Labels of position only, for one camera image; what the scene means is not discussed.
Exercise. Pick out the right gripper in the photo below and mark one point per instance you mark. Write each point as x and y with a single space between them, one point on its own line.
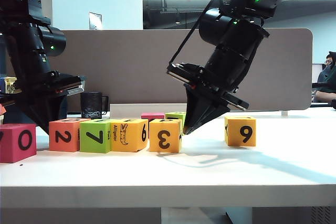
204 82

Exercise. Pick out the yellow 9 letter block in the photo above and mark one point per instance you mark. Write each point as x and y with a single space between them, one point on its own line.
240 132

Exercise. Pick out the yellow alligator letter block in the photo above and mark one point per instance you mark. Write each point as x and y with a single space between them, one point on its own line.
128 136

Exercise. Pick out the pink tree letter block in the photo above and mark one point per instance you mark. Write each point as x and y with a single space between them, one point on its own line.
152 116

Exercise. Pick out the brown fabric desk divider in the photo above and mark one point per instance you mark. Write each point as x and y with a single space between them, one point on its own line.
131 64

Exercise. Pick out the gold patterned gift box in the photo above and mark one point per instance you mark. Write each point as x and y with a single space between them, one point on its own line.
9 83

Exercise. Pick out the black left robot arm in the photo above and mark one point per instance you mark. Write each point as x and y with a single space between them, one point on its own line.
23 37

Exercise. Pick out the white wall sign plate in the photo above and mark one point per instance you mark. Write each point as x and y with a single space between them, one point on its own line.
95 21

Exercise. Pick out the green duck letter block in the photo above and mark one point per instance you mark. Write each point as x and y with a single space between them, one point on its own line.
94 137

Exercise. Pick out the seated person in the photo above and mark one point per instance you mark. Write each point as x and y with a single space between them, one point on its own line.
326 77

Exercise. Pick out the black mug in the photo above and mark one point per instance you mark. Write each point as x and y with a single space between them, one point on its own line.
90 106

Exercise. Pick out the orange queen letter block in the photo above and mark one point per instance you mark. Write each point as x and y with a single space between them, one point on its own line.
63 137

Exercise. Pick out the yellow 3 letter block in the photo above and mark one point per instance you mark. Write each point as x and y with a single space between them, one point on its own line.
165 137

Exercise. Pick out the large pink letter block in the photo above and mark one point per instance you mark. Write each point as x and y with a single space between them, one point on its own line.
15 142

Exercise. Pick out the orange paper piece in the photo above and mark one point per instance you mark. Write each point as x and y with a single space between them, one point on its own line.
2 110

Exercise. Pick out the green N letter block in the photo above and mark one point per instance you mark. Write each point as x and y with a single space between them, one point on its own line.
174 115

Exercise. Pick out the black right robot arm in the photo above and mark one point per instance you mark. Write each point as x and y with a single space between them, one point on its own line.
236 43

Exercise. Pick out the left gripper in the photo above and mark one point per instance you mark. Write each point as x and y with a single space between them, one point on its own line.
50 85

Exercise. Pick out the white table leg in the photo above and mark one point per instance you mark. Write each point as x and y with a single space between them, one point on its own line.
240 216

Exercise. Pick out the white divider foot bracket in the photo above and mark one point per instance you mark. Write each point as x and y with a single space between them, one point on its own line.
284 113

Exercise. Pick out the dark vented panel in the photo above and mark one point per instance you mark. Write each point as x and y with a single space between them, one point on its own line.
320 216

